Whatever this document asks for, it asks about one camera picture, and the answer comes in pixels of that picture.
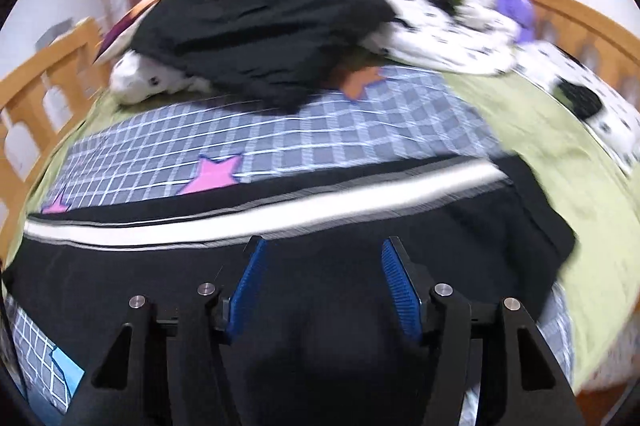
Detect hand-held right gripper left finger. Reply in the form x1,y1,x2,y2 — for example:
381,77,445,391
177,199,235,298
60,235,271,426

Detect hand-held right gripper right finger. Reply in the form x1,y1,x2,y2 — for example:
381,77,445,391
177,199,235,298
381,236,586,426

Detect black pants with white waistband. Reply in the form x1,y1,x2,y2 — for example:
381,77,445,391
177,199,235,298
0,153,578,426

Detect grey checked star-print blanket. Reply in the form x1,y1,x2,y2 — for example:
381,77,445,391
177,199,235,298
2,65,576,426

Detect green bed sheet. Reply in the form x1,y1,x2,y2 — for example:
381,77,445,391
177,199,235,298
42,69,640,394

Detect black garment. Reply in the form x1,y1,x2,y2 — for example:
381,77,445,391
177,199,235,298
131,0,401,112

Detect white strawberry-print pillow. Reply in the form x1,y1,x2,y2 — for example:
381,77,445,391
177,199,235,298
515,41,640,177

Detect purple and orange pillow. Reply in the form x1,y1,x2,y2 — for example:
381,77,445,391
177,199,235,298
95,0,171,64

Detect purple plush toy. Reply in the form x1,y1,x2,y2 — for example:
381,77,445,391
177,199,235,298
490,0,538,44

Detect wooden bed frame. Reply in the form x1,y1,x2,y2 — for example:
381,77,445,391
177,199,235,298
0,0,640,426

